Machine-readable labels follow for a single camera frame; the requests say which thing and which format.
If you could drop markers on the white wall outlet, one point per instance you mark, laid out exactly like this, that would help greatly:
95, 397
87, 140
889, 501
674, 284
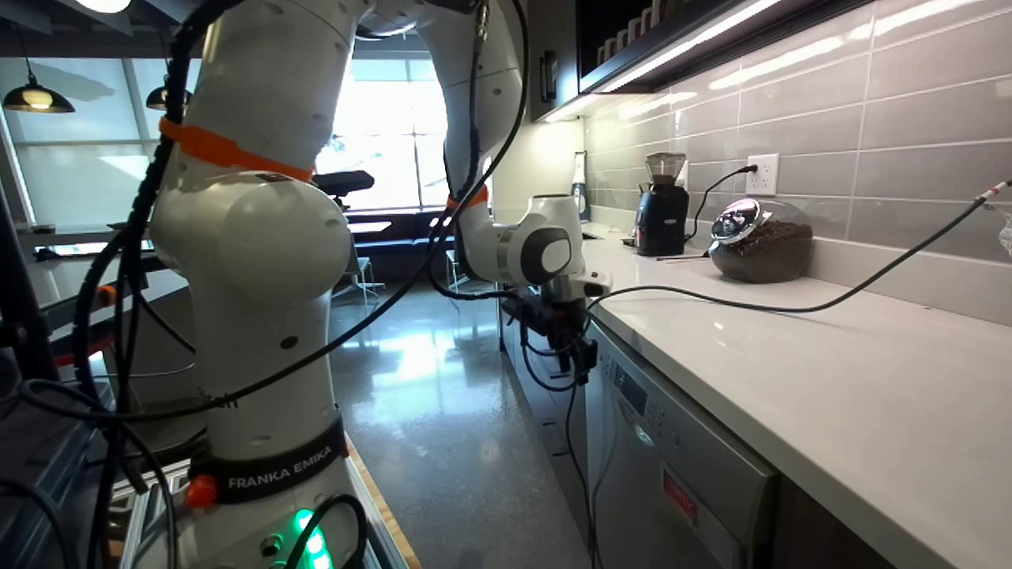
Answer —
765, 175

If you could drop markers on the stainless steel Bosch dishwasher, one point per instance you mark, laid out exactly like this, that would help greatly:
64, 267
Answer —
674, 442

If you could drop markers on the red dirty magnet sign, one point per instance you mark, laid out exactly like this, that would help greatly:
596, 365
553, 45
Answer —
680, 496

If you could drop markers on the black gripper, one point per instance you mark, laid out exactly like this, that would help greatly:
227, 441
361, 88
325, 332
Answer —
558, 319

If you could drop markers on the black coffee grinder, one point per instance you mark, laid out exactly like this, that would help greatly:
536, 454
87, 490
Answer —
662, 216

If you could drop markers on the orange round knob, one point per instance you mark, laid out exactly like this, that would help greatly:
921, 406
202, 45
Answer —
202, 490

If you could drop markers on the small dark pendant lamp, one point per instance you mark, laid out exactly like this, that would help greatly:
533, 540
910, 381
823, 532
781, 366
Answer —
164, 98

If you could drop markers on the glass jar of coffee beans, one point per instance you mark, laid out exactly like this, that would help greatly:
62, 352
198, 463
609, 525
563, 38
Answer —
760, 243

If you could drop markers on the dark upper wall cabinet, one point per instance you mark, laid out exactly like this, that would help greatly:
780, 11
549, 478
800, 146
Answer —
634, 37

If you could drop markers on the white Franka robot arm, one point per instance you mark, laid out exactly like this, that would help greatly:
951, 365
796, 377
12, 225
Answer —
253, 240

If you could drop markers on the plain brown cabinet front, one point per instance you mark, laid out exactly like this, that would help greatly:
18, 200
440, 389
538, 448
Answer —
832, 532

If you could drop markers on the long background desk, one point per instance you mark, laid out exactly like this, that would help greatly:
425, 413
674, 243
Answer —
391, 223

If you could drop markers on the large dark pendant lamp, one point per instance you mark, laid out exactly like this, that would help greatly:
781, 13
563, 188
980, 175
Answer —
38, 98

